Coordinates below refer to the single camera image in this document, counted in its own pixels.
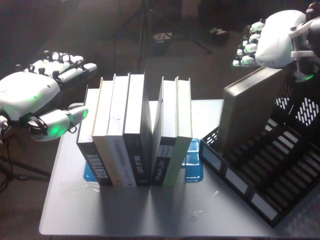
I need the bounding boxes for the black floor stand legs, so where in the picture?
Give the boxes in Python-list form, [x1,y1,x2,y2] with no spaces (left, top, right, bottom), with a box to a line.
[0,149,52,193]

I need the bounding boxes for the black Let It Be book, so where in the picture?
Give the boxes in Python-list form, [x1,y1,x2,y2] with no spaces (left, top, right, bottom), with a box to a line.
[122,71,154,188]

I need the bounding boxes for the black Century book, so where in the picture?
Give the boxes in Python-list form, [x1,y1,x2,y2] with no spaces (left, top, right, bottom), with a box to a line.
[75,84,114,187]

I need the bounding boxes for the black tripod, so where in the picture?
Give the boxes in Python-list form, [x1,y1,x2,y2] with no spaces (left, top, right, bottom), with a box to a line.
[113,0,213,71]

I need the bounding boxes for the beige spine book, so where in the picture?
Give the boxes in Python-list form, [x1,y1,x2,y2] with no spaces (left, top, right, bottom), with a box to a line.
[221,66,290,157]

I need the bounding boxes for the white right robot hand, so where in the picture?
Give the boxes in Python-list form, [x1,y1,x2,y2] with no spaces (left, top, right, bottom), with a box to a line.
[232,9,315,83]

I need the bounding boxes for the black book white label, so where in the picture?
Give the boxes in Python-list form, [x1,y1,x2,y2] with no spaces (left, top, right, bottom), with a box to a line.
[150,75,179,187]

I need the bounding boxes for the cream spine book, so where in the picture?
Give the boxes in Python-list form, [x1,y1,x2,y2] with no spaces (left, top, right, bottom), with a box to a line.
[91,76,125,187]

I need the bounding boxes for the white spine book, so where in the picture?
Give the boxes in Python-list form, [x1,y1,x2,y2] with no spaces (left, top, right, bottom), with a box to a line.
[105,73,138,188]

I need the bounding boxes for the blue plastic tray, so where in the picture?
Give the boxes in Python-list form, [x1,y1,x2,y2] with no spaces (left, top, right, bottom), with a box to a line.
[83,138,205,183]

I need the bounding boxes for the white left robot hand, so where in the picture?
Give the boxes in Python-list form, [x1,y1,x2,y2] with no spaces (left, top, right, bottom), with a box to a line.
[0,49,98,143]

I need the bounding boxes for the pale green book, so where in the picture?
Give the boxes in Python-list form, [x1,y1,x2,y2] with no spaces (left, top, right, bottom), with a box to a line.
[162,75,194,186]

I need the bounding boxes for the black mesh file rack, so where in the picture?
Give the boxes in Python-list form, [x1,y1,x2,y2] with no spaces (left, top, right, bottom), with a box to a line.
[199,67,320,228]

